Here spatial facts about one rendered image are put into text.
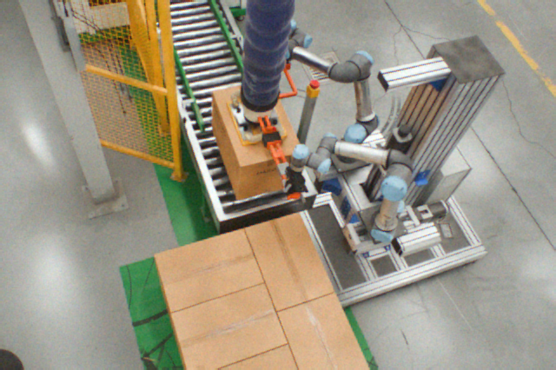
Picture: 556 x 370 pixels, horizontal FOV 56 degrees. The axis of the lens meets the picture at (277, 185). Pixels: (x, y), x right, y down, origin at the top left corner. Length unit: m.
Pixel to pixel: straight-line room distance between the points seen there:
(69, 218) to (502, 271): 3.36
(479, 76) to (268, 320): 1.81
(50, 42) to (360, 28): 3.52
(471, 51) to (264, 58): 0.98
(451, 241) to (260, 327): 1.70
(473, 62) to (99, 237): 2.84
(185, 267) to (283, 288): 0.63
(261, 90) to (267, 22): 0.48
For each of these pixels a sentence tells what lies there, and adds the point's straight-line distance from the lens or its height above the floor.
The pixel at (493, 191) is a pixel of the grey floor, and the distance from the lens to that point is 4.87.
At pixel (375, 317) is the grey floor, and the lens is 3.99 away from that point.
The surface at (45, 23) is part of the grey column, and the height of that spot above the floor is 1.78.
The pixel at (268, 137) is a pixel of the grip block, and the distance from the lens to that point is 3.02.
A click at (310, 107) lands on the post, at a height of 0.83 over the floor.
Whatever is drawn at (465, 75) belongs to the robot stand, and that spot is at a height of 2.03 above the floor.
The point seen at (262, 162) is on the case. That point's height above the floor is 1.07.
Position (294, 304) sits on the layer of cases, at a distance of 3.31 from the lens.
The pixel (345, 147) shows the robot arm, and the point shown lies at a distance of 2.63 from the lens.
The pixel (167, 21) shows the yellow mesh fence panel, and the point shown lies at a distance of 3.05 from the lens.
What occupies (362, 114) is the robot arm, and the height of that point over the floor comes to 1.31.
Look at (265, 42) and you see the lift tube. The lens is 2.65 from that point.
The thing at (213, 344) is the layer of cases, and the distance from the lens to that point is 3.21.
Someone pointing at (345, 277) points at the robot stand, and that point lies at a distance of 3.80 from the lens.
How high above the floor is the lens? 3.65
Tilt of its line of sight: 58 degrees down
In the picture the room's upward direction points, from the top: 12 degrees clockwise
